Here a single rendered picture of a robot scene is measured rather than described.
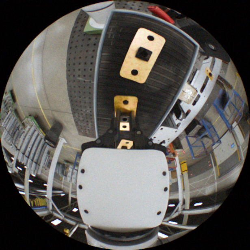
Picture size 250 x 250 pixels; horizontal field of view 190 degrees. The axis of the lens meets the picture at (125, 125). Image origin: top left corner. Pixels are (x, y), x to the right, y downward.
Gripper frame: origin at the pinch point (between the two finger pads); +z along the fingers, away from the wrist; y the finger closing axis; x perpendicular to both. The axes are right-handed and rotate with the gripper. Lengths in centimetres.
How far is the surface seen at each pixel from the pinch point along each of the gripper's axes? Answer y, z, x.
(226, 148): 790, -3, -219
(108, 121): -3.5, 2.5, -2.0
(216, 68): 44, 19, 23
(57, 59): -125, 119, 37
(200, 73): 31.1, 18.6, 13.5
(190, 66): 9.7, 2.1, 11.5
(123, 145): -0.1, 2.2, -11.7
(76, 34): -36, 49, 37
